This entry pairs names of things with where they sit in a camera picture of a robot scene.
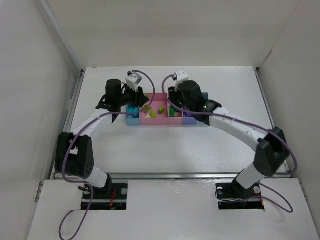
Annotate metal table rail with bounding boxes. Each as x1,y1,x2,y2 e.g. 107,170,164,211
51,171,293,180

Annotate teal lego bricks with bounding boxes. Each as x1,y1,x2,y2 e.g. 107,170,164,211
126,105,140,119

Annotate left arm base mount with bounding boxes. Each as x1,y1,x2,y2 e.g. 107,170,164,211
89,183,128,211

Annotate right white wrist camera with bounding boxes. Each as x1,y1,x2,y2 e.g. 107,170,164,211
172,70,189,88

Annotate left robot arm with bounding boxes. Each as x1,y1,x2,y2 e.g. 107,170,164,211
54,73,149,195

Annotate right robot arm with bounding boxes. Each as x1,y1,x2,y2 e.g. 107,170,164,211
168,80,289,198

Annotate lime curved lego piece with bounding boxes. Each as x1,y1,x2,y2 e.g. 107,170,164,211
150,110,156,118

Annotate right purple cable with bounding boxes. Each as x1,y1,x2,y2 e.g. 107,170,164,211
161,72,298,213

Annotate light blue bin left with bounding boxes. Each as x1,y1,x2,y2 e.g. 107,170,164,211
125,104,141,126

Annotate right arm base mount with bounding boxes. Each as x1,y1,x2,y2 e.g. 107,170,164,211
215,182,265,210

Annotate green lego row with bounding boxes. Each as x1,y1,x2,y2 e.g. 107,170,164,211
168,106,180,118

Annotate lime square lego brick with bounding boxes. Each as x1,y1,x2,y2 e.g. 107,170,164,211
158,106,165,114

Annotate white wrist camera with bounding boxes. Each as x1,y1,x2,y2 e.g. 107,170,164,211
125,71,143,92
172,70,189,88

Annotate large pink bin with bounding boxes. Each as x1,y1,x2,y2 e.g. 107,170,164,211
139,93,169,126

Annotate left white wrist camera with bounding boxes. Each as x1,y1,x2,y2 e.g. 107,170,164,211
125,71,143,92

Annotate purple lego brick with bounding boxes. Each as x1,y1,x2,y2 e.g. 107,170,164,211
184,112,193,118

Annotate small pink bin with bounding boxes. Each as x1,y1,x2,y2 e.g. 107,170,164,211
168,105,183,126

